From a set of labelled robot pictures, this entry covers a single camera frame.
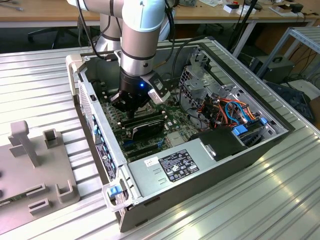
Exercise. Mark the grey PC case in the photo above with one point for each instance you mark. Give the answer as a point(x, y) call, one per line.
point(212, 185)

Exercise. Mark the silver chipset heatsink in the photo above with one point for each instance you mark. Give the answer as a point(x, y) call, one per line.
point(175, 138)

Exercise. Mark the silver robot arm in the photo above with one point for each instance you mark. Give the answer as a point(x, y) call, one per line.
point(137, 45)

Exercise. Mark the green RAM stick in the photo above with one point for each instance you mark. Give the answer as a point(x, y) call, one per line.
point(12, 200)
point(143, 120)

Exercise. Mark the small black device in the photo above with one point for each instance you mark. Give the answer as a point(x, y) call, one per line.
point(297, 8)

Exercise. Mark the green motherboard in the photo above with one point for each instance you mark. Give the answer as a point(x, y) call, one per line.
point(176, 113)

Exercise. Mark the blue disk carrier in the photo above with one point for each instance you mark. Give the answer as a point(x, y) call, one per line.
point(240, 130)

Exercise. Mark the black plastic shroud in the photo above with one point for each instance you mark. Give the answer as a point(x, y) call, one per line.
point(220, 142)

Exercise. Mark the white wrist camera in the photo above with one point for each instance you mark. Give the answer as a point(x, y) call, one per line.
point(157, 96)

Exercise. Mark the blue case latch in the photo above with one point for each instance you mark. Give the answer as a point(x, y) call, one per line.
point(113, 192)

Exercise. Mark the wooden desk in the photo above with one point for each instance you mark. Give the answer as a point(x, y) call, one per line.
point(37, 12)

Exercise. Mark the CPU socket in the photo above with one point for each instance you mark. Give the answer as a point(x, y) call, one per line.
point(147, 110)

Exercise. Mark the brown cardboard box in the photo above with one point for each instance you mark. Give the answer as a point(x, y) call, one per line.
point(315, 110)
point(281, 10)

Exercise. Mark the grey parts rack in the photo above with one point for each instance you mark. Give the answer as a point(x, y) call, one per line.
point(37, 175)

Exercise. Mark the silver power supply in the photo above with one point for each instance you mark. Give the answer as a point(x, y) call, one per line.
point(150, 180)

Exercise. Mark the black expansion card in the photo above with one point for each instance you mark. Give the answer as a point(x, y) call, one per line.
point(147, 131)

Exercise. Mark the aluminium slat shelf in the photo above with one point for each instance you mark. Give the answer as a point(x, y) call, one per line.
point(307, 37)

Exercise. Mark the dark blue bin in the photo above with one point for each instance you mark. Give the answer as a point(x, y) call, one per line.
point(295, 100)

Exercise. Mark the metal drive cage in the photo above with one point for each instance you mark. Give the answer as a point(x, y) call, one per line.
point(197, 83)

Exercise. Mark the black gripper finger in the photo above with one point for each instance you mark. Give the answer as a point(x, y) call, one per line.
point(138, 105)
point(117, 101)

